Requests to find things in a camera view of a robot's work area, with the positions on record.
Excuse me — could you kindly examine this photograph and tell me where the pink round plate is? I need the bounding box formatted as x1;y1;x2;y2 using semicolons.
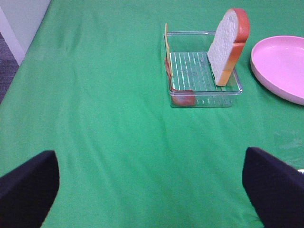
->
250;35;304;105

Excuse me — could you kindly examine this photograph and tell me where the yellow cheese slice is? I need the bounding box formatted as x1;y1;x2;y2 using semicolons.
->
164;23;172;77

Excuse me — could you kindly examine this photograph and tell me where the clear left plastic tray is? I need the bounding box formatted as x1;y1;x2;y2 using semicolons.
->
167;31;243;108

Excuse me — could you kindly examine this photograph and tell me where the tray bacon strip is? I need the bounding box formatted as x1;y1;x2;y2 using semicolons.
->
164;57;196;107

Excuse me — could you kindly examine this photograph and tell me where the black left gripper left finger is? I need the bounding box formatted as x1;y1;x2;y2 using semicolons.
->
0;151;59;228

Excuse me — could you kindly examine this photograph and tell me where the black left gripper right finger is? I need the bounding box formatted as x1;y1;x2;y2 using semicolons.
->
242;147;304;228

